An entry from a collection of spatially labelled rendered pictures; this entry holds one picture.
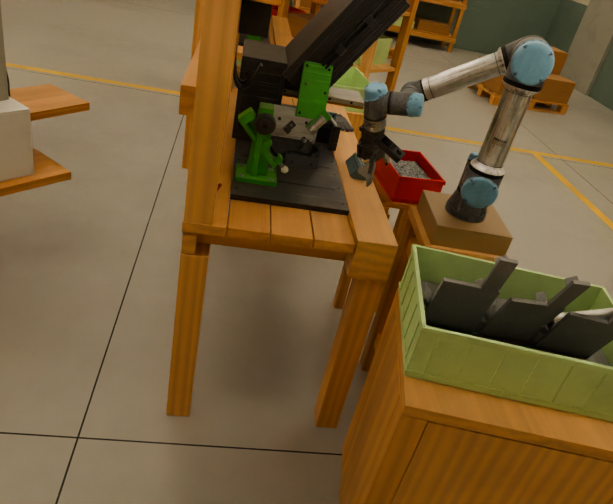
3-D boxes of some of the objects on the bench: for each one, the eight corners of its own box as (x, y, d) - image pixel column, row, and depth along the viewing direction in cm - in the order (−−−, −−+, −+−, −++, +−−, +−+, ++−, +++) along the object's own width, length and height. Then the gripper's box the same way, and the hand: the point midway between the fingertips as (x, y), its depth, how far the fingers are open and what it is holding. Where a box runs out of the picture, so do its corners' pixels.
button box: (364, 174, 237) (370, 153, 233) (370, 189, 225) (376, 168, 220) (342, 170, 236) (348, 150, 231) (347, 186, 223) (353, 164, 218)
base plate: (320, 113, 290) (321, 109, 289) (348, 215, 198) (349, 210, 197) (240, 99, 284) (240, 95, 282) (229, 199, 191) (230, 193, 190)
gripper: (375, 111, 199) (374, 158, 212) (347, 137, 187) (348, 185, 201) (397, 116, 195) (394, 164, 209) (370, 144, 184) (369, 192, 197)
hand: (378, 177), depth 204 cm, fingers open, 14 cm apart
